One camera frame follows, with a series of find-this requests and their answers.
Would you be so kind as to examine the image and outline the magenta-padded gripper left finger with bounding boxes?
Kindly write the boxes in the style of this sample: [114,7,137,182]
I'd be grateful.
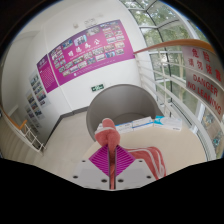
[71,143,113,191]

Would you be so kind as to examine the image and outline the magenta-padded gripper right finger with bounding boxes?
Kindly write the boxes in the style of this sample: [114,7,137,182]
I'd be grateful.
[114,144,156,191]

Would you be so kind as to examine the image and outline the salmon pink towel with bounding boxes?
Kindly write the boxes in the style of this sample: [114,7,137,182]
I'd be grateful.
[94,117,167,191]

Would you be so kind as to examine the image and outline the flat white blue box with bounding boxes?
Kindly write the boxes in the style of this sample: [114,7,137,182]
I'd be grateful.
[114,121,135,135]
[131,116,155,131]

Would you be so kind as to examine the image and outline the long white cyan box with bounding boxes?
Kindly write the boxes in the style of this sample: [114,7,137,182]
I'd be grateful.
[153,115,183,132]

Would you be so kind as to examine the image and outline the grey tub chair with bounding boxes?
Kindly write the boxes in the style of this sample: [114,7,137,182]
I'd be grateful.
[85,83,158,143]

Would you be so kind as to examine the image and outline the white stair railing orange handrail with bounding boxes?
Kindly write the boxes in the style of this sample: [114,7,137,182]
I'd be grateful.
[0,104,46,153]

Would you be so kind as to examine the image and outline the green exit sign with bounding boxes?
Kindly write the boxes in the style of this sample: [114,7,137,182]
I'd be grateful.
[90,83,105,93]

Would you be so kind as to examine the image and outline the narrow magenta text poster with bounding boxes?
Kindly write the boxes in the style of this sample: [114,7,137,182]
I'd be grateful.
[35,54,60,94]

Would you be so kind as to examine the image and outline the large magenta photo poster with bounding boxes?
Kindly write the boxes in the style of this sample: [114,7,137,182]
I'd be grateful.
[48,19,136,87]

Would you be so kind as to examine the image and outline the red lettered danger sign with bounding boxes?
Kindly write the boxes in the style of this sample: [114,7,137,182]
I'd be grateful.
[181,44,224,123]

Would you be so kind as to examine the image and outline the white railing with orange handrail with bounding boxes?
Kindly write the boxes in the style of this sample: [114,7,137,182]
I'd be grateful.
[133,38,224,161]

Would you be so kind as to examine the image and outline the wall photo panel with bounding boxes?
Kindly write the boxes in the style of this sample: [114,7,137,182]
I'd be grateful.
[23,89,44,119]
[28,70,48,108]

